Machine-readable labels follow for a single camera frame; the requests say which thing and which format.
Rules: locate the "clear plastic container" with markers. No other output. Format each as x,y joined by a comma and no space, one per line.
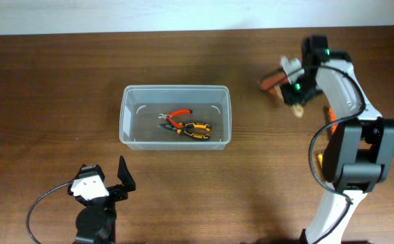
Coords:
175,117

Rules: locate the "red handled cutting pliers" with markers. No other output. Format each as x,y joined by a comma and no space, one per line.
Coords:
169,117

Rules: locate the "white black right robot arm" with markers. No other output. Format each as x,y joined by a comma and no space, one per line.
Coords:
349,156

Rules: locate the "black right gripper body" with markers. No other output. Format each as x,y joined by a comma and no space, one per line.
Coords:
301,90

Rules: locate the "yellow black long-nose pliers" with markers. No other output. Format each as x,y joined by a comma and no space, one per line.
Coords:
187,129

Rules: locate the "orange perforated bar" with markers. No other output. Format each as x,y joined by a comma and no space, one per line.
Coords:
332,118

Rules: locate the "orange scraper wooden handle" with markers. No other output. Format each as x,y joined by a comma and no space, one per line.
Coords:
272,83

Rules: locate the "coloured screwdriver set box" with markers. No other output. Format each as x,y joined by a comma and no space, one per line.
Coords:
320,159

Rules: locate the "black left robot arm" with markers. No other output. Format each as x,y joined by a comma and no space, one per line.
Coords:
95,223

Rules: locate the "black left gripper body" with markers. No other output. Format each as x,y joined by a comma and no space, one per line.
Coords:
117,193

